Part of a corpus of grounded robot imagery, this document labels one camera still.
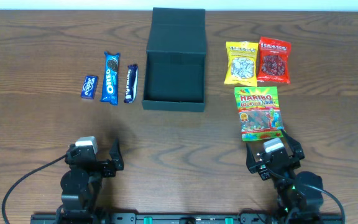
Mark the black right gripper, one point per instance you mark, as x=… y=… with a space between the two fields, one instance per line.
x=279 y=162

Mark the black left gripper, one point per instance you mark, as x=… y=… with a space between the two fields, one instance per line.
x=103 y=167

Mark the green Haribo worms bag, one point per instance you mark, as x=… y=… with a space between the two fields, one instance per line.
x=259 y=112

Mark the blue Oreo cookie pack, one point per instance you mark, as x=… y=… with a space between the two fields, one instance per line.
x=110 y=80

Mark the dark purple chocolate bar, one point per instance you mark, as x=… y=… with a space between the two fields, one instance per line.
x=131 y=83

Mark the dark green box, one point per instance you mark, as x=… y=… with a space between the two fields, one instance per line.
x=175 y=64

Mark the red Hacks candy bag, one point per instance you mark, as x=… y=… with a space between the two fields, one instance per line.
x=273 y=60

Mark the yellow Hacks candy bag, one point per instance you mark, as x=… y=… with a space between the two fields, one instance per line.
x=241 y=68

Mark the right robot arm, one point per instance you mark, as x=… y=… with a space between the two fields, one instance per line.
x=299 y=196

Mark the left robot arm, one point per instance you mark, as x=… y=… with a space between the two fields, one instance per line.
x=82 y=184

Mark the blue Eclipse mint box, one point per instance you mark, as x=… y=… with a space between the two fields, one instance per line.
x=89 y=87

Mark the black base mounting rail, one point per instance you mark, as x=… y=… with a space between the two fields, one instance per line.
x=132 y=218

